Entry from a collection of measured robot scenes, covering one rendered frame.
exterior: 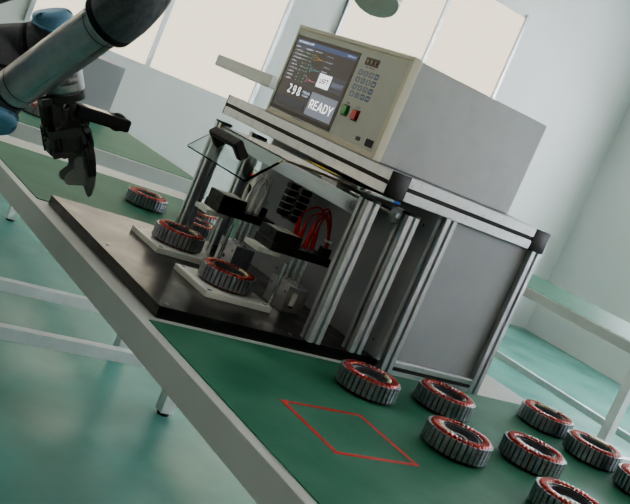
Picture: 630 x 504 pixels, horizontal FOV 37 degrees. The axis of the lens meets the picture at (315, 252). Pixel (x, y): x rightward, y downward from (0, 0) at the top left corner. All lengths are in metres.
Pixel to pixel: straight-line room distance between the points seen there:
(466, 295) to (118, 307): 0.70
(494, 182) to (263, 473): 1.00
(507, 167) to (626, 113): 7.73
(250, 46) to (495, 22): 2.31
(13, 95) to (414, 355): 0.89
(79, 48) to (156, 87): 5.23
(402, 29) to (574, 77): 2.03
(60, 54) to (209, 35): 5.31
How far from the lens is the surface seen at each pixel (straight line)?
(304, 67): 2.06
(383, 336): 1.81
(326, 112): 1.94
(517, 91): 8.64
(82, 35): 1.58
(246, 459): 1.20
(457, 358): 1.95
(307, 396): 1.47
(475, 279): 1.89
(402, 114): 1.79
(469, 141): 1.90
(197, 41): 6.87
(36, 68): 1.66
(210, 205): 2.04
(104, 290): 1.66
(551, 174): 9.20
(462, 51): 8.14
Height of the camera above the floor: 1.15
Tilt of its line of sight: 8 degrees down
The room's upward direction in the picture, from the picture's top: 23 degrees clockwise
